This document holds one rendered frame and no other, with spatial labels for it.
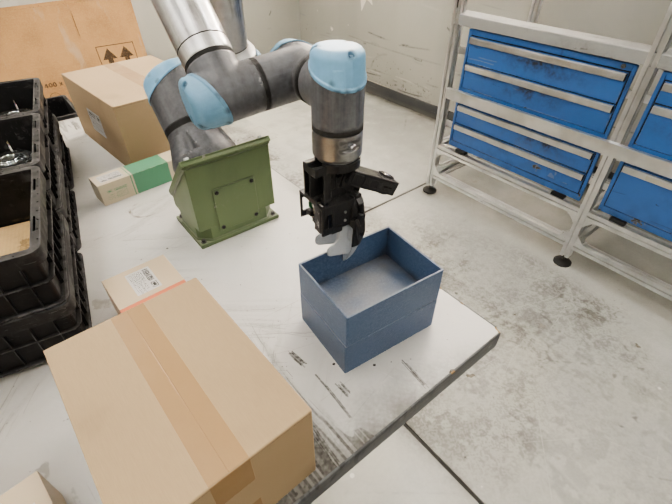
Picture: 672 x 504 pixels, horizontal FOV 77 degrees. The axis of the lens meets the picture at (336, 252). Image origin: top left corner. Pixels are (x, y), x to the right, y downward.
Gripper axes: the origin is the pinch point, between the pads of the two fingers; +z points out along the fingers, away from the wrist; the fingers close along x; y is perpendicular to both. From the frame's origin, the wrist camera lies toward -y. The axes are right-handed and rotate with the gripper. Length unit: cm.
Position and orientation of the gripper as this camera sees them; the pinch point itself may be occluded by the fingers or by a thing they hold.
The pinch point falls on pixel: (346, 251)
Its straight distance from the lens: 77.5
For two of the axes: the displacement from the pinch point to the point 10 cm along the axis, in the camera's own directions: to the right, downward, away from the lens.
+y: -8.3, 3.5, -4.3
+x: 5.5, 5.4, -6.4
